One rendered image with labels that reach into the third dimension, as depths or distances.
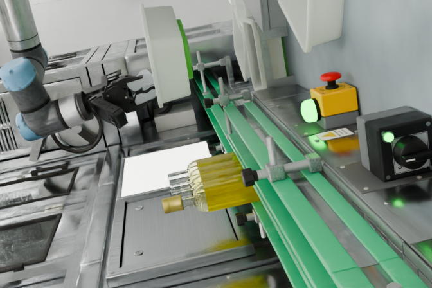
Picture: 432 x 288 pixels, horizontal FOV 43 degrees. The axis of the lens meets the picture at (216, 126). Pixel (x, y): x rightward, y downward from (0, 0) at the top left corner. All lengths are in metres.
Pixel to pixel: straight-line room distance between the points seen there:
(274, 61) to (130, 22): 3.59
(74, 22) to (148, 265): 3.95
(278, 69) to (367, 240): 0.90
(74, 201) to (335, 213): 1.27
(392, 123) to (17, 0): 0.91
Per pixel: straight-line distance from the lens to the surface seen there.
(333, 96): 1.05
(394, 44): 0.89
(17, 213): 1.97
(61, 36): 5.10
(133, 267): 1.30
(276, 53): 1.52
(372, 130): 0.79
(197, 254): 1.28
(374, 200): 0.75
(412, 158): 0.77
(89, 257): 1.43
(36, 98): 1.32
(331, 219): 0.76
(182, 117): 2.47
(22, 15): 1.38
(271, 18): 1.31
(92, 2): 5.05
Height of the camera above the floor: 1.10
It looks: 4 degrees down
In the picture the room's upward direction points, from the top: 102 degrees counter-clockwise
